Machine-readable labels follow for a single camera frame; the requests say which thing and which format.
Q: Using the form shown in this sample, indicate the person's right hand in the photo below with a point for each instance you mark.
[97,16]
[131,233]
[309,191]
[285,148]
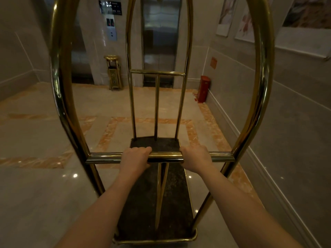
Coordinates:
[195,158]

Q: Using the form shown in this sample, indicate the person's left hand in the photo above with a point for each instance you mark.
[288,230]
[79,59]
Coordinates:
[133,161]

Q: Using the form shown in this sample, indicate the person's right fingers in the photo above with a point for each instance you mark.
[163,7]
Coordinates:
[186,151]

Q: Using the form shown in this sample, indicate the person's left fingers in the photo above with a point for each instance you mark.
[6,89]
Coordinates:
[141,150]

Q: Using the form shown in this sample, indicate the brass luggage cart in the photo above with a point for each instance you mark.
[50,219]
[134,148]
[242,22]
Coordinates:
[157,157]

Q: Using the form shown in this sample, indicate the person's left forearm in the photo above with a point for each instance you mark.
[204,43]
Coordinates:
[103,214]

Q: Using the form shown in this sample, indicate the person's right forearm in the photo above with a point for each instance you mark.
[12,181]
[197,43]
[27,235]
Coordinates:
[240,211]

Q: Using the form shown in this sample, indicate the red fire extinguisher box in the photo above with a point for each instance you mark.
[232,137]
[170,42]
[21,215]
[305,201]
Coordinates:
[203,89]

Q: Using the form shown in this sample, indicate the gold standing ashtray bin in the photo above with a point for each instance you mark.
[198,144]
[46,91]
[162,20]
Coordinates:
[114,72]

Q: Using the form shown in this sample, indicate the steel elevator door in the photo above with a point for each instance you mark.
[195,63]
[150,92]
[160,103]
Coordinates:
[160,41]

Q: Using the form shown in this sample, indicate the dark open elevator doorway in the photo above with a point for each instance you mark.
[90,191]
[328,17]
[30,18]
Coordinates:
[80,54]

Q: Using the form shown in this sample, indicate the elevator call button panel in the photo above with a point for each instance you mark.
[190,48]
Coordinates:
[111,27]

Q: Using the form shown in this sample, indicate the black elevator display screen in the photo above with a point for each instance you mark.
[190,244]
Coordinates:
[110,7]

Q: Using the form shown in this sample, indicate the orange wall sign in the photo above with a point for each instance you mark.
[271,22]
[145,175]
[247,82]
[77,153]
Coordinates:
[213,62]

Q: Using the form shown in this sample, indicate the framed floral wall picture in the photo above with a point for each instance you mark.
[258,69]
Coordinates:
[226,15]
[245,25]

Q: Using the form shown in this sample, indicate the large framed wall picture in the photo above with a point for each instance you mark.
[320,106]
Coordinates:
[305,25]

